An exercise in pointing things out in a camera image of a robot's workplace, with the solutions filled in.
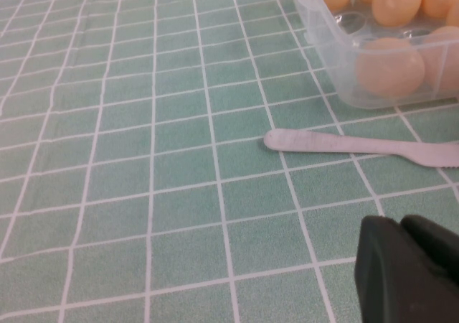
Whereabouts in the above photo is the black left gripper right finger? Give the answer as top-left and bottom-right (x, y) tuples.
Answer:
(399, 213), (459, 284)

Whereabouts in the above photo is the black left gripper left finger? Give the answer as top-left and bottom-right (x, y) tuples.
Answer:
(354, 215), (459, 323)

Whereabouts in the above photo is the clear plastic egg box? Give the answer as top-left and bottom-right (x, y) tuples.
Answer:
(285, 0), (459, 109)

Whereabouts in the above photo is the pink plastic knife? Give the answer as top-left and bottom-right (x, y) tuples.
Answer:
(263, 128), (459, 169)

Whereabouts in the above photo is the green checkered tablecloth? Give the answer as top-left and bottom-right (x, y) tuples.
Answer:
(0, 0), (459, 323)

